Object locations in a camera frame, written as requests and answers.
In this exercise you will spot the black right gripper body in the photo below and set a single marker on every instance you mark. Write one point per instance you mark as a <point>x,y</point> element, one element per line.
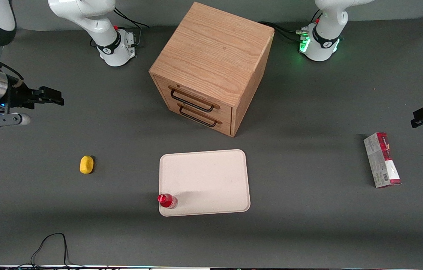
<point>19,97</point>

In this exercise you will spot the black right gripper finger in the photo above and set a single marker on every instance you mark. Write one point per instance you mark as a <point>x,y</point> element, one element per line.
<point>52,94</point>
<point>52,102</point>

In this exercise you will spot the red coke bottle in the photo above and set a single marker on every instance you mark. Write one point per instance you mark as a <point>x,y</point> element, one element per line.
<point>166,200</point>

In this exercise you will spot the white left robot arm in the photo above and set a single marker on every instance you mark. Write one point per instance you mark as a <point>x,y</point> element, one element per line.
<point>324,37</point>

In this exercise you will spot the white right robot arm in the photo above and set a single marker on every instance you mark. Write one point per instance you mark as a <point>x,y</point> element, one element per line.
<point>99,26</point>

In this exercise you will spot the white rectangular tray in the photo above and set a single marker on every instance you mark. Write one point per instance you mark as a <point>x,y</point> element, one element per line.
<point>207,180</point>

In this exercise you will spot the red and white carton box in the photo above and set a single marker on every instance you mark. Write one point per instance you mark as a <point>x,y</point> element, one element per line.
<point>383,161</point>

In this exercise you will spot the yellow lemon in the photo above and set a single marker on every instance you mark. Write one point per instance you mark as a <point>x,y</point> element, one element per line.
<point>86,164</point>

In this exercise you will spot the wooden drawer cabinet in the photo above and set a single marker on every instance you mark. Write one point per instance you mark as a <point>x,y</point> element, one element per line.
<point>215,52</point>

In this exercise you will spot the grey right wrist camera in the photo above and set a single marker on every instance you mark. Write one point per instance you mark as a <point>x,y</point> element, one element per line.
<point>9,120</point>

